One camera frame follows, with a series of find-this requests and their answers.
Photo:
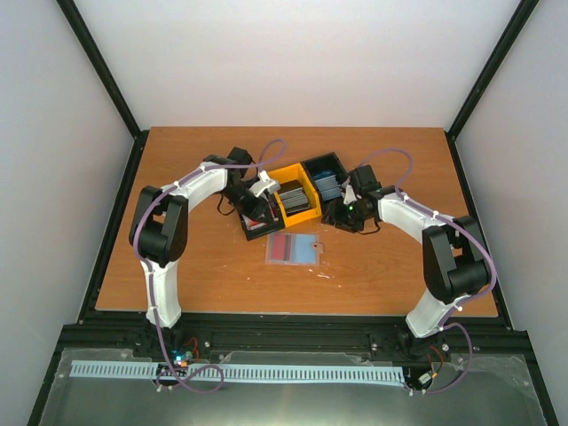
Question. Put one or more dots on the left black frame post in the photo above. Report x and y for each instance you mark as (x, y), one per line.
(85, 38)

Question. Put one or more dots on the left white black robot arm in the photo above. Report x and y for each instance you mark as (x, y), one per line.
(159, 229)

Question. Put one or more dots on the white red card stack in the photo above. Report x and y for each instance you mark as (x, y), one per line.
(266, 219)

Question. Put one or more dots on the black card stack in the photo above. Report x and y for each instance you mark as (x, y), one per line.
(293, 197)

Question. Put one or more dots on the pink leather card holder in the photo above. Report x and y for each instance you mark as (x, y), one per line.
(305, 250)

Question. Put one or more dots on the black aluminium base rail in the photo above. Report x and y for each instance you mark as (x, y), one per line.
(373, 338)

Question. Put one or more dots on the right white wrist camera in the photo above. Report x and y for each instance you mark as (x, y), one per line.
(348, 192)

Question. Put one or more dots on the black frame post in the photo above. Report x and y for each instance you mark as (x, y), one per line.
(509, 35)
(85, 38)

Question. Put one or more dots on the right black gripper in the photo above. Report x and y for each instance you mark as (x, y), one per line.
(335, 219)

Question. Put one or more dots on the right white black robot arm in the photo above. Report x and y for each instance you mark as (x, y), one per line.
(456, 266)

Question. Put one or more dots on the light blue slotted cable duct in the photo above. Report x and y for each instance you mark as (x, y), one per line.
(234, 373)

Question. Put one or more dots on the blue card stack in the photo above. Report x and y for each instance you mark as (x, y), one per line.
(328, 184)

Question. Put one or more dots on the right connector with wires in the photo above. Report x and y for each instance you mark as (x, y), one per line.
(435, 360)

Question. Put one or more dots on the black card bin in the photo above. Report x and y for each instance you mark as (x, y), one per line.
(277, 226)
(317, 164)

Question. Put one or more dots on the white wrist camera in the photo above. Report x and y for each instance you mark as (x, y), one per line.
(264, 184)
(348, 192)

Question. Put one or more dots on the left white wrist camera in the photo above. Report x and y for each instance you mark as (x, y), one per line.
(264, 184)

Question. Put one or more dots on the left controller board with wires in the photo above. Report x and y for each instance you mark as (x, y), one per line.
(187, 354)

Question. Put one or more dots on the right black frame post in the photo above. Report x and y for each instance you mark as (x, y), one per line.
(509, 35)

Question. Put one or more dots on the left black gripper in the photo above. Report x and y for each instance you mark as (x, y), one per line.
(261, 206)

